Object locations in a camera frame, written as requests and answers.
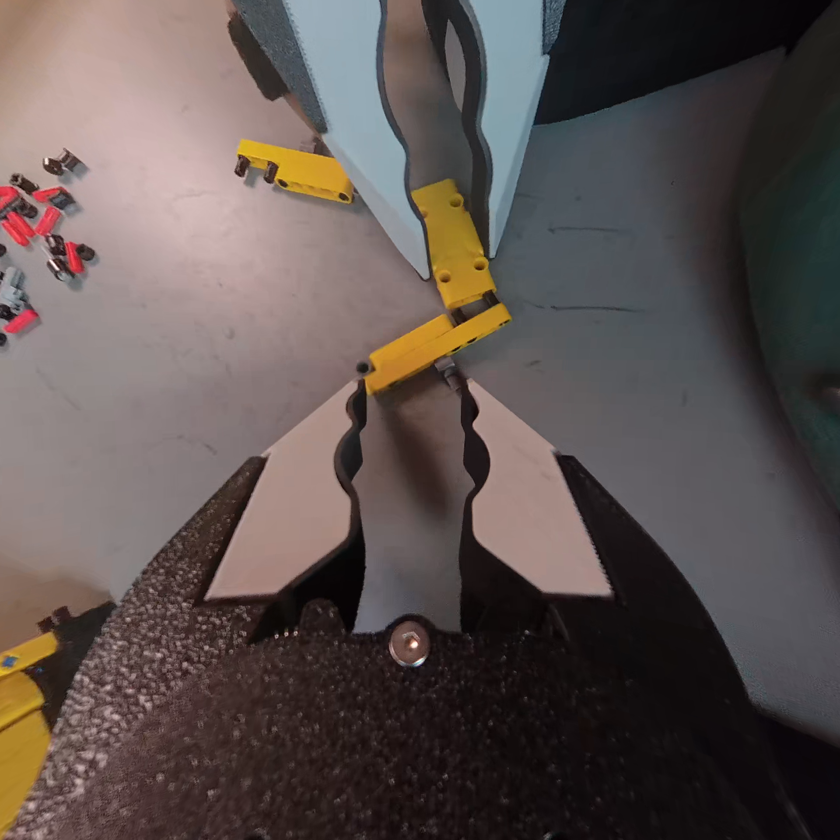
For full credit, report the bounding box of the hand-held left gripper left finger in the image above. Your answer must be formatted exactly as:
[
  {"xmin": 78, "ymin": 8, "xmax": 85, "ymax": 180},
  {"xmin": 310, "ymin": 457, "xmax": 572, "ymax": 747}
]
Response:
[{"xmin": 203, "ymin": 379, "xmax": 368, "ymax": 634}]

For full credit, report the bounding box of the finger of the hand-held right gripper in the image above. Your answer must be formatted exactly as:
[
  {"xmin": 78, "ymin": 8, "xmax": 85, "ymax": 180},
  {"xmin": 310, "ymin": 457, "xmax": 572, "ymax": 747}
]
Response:
[
  {"xmin": 282, "ymin": 0, "xmax": 434, "ymax": 283},
  {"xmin": 427, "ymin": 0, "xmax": 552, "ymax": 261}
]

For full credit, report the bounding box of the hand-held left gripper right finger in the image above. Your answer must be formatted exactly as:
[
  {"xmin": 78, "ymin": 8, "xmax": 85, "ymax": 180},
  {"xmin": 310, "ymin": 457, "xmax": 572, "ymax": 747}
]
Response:
[{"xmin": 459, "ymin": 379, "xmax": 616, "ymax": 634}]

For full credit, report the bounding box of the yellow lego beam assembly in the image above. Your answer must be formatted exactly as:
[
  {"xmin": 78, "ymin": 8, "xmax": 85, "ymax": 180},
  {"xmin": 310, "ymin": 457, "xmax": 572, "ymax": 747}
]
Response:
[
  {"xmin": 234, "ymin": 138, "xmax": 357, "ymax": 206},
  {"xmin": 356, "ymin": 301, "xmax": 514, "ymax": 396}
]

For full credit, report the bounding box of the yellow lego panel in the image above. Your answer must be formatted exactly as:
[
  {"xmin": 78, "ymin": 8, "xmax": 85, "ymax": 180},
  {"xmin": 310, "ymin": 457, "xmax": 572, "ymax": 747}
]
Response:
[{"xmin": 411, "ymin": 178, "xmax": 498, "ymax": 311}]

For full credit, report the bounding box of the pile of small lego parts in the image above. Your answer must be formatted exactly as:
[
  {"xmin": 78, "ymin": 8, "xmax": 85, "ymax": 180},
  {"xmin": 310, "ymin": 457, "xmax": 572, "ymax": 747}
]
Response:
[{"xmin": 0, "ymin": 147, "xmax": 99, "ymax": 349}]

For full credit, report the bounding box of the yellow black lego truck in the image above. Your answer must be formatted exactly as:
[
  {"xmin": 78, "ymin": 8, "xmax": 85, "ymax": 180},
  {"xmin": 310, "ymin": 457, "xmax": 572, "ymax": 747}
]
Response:
[{"xmin": 0, "ymin": 604, "xmax": 116, "ymax": 821}]

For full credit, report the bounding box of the black padded wrist rest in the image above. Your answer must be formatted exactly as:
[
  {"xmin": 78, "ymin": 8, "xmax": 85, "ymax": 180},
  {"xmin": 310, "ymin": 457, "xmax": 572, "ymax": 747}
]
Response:
[{"xmin": 535, "ymin": 0, "xmax": 811, "ymax": 126}]

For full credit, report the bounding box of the person's green hoodie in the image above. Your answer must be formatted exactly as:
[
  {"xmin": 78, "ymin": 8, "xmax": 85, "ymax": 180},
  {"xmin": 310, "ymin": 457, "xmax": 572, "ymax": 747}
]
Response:
[{"xmin": 738, "ymin": 0, "xmax": 840, "ymax": 519}]

